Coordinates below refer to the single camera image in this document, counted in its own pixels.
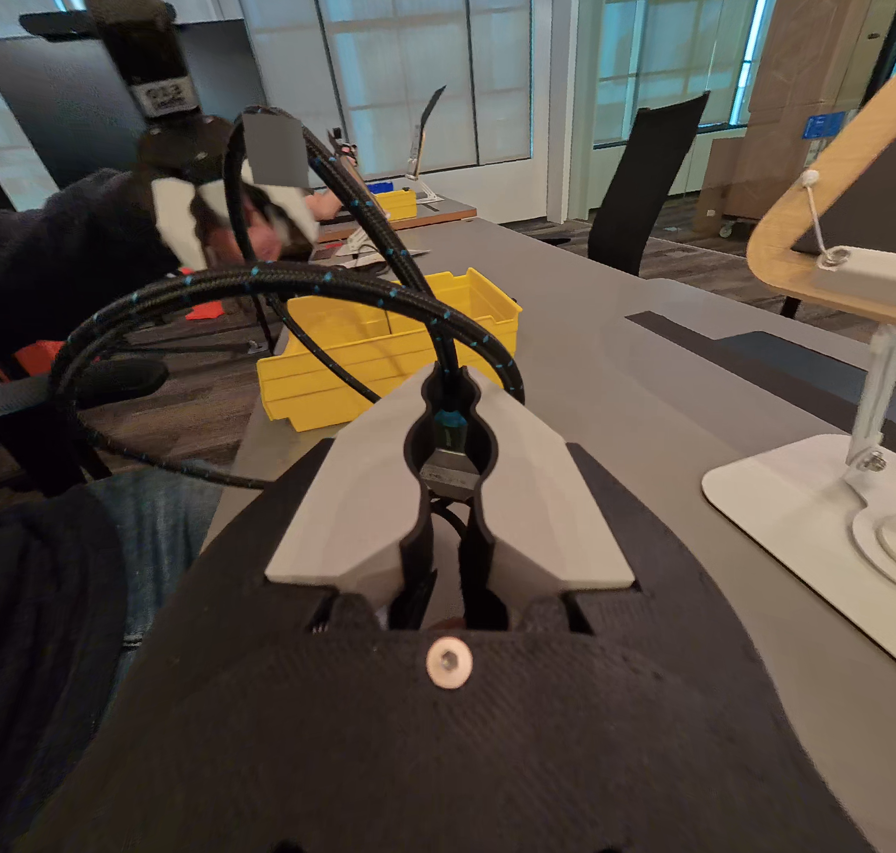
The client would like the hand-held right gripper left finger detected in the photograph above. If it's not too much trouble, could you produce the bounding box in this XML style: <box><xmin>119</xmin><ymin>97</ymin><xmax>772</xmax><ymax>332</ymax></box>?
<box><xmin>266</xmin><ymin>366</ymin><xmax>449</xmax><ymax>630</ymax></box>

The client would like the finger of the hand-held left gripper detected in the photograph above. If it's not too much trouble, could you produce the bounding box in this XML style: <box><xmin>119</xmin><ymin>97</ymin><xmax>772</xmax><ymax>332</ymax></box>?
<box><xmin>149</xmin><ymin>176</ymin><xmax>211</xmax><ymax>272</ymax></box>
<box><xmin>238</xmin><ymin>161</ymin><xmax>320</xmax><ymax>252</ymax></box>

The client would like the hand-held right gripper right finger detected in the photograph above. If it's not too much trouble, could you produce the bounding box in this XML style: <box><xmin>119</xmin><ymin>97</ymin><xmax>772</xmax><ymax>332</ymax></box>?
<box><xmin>455</xmin><ymin>375</ymin><xmax>635</xmax><ymax>630</ymax></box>

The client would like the black braided hdmi cable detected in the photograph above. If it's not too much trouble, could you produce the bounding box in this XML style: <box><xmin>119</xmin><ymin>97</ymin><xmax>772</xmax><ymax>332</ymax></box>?
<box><xmin>49</xmin><ymin>109</ymin><xmax>529</xmax><ymax>507</ymax></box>

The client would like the yellow plastic bin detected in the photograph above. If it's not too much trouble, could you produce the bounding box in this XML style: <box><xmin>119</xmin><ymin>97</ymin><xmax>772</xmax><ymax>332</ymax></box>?
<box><xmin>257</xmin><ymin>268</ymin><xmax>522</xmax><ymax>431</ymax></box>
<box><xmin>367</xmin><ymin>189</ymin><xmax>418</xmax><ymax>224</ymax></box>

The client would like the dark monitor with wooden back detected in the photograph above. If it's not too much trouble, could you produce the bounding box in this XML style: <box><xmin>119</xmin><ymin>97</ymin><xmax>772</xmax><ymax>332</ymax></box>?
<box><xmin>747</xmin><ymin>77</ymin><xmax>896</xmax><ymax>325</ymax></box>

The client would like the large black television screen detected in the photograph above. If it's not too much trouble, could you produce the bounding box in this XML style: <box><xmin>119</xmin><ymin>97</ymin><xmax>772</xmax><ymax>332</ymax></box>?
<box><xmin>0</xmin><ymin>21</ymin><xmax>267</xmax><ymax>189</ymax></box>

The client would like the tilted black panel on stand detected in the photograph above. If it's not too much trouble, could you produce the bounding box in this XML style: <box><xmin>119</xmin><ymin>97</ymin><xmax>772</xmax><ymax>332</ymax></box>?
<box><xmin>406</xmin><ymin>86</ymin><xmax>446</xmax><ymax>203</ymax></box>

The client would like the black chair with armrest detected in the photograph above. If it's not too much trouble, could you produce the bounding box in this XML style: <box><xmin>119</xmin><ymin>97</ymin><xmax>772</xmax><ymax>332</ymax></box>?
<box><xmin>0</xmin><ymin>357</ymin><xmax>169</xmax><ymax>497</ymax></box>

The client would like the person's blue jeans leg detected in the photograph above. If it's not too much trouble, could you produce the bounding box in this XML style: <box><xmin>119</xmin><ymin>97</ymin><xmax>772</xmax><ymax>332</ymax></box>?
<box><xmin>84</xmin><ymin>468</ymin><xmax>228</xmax><ymax>647</ymax></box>

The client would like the orange floor object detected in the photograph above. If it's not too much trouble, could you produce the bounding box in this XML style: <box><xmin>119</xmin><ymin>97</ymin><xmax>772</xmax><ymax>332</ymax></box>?
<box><xmin>14</xmin><ymin>299</ymin><xmax>225</xmax><ymax>378</ymax></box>

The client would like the black office chair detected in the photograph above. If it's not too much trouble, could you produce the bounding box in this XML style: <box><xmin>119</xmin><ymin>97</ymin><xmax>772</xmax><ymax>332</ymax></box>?
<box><xmin>588</xmin><ymin>92</ymin><xmax>711</xmax><ymax>277</ymax></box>

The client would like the brown cardboard box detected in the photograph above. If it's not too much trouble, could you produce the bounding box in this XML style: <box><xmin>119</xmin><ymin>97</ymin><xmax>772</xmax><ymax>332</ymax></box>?
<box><xmin>696</xmin><ymin>0</ymin><xmax>896</xmax><ymax>238</ymax></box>

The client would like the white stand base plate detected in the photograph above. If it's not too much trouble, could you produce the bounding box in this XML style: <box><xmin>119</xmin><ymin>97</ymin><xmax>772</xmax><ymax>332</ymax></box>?
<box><xmin>703</xmin><ymin>168</ymin><xmax>896</xmax><ymax>658</ymax></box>

